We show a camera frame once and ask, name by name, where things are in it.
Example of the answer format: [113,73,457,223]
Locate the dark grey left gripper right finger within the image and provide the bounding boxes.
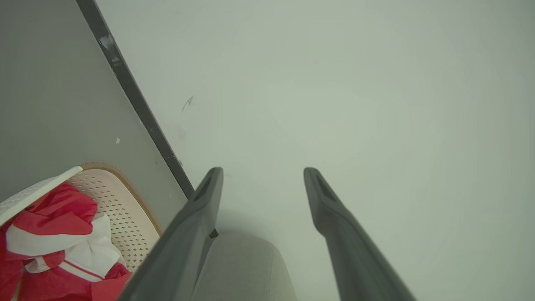
[303,167,417,301]

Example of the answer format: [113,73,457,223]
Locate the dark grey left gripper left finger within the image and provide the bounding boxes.
[118,167,224,301]

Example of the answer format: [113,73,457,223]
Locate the red and white garment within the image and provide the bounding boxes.
[0,183,133,301]

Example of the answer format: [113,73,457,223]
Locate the cream perforated laundry basket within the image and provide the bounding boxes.
[0,162,163,301]

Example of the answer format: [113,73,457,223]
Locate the dark grey baseboard strip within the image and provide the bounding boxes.
[76,0,219,239]

